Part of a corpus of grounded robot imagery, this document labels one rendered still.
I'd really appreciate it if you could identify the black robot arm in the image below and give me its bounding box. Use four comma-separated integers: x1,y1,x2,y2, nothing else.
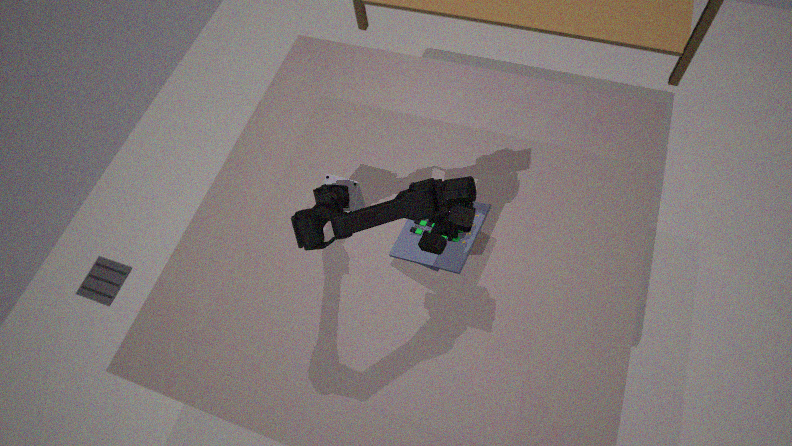
291,176,476,250

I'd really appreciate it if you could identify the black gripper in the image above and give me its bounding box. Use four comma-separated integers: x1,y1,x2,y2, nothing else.
418,205,458,255

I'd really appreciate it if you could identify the grey switch panel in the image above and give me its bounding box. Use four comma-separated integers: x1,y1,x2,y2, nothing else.
389,202,492,274

